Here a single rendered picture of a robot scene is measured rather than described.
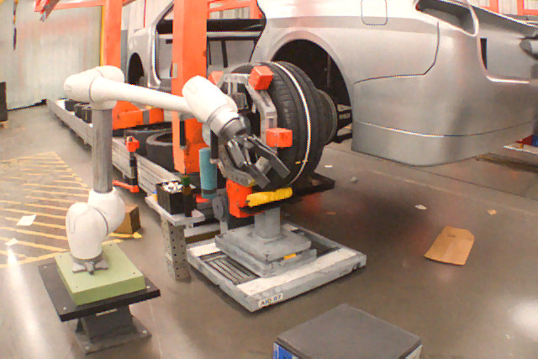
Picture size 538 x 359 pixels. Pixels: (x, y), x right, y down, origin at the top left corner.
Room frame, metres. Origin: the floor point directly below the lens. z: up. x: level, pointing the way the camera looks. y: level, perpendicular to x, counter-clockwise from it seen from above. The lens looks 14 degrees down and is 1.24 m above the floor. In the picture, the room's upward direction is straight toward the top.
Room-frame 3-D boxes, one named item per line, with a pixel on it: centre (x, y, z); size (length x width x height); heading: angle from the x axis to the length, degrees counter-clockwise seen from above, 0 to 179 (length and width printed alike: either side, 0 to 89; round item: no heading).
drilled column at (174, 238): (2.19, 0.53, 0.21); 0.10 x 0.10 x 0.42; 36
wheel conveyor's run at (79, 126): (8.48, 4.22, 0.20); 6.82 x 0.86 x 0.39; 36
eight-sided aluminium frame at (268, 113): (2.20, 0.15, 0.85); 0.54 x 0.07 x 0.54; 36
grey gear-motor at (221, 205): (2.64, 0.14, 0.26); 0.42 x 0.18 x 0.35; 126
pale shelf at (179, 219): (2.17, 0.51, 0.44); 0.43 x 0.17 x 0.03; 36
